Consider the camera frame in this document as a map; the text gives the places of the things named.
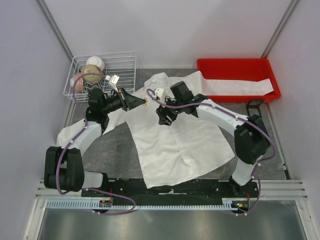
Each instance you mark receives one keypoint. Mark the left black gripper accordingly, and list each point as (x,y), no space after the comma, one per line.
(128,101)

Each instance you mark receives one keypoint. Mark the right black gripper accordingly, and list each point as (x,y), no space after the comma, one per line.
(162,112)

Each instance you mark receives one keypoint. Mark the flower brooch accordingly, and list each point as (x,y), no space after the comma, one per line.
(145,101)

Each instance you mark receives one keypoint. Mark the white button shirt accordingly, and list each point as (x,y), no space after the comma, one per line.
(169,155)

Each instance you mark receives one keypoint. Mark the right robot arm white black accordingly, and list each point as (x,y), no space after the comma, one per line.
(251,139)

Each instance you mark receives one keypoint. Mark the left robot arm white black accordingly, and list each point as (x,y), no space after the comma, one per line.
(64,170)

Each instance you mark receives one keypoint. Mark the black brooch box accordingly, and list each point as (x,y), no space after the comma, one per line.
(254,104)

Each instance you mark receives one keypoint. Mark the beige ceramic bowl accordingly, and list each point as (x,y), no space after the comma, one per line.
(91,79)

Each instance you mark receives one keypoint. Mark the red plastic bin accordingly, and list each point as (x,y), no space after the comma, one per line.
(244,69)

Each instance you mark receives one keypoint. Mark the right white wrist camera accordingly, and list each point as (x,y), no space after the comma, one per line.
(160,94)

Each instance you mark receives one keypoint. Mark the white wire dish rack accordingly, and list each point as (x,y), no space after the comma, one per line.
(121,64)

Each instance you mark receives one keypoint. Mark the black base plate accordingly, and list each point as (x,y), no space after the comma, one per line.
(197,191)

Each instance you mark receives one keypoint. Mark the light blue cable duct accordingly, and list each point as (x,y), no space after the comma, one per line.
(225,205)

